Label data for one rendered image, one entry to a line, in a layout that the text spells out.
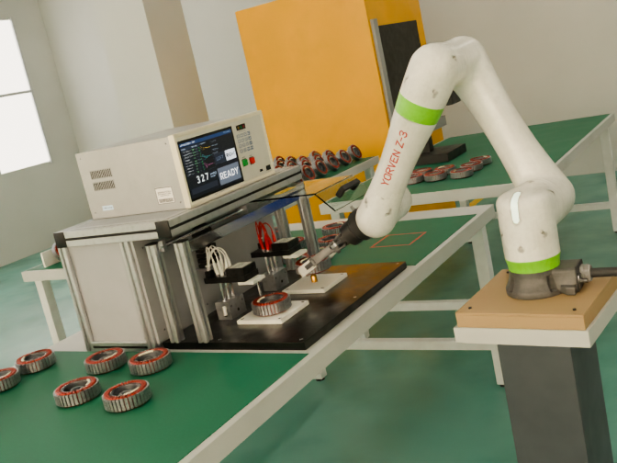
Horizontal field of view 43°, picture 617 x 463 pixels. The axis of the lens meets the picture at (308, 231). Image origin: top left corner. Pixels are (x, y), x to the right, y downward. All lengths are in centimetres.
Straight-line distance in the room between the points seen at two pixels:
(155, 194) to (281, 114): 400
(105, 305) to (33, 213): 754
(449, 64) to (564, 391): 81
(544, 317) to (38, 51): 899
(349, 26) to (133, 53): 170
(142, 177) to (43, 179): 775
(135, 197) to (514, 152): 105
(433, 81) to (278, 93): 434
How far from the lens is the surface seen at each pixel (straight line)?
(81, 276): 235
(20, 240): 969
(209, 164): 225
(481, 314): 187
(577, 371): 194
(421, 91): 188
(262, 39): 619
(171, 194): 220
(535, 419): 202
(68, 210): 1017
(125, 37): 636
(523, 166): 201
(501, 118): 201
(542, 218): 186
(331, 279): 239
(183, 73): 637
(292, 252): 239
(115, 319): 232
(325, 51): 591
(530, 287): 190
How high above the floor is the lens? 141
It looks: 12 degrees down
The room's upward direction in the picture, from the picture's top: 12 degrees counter-clockwise
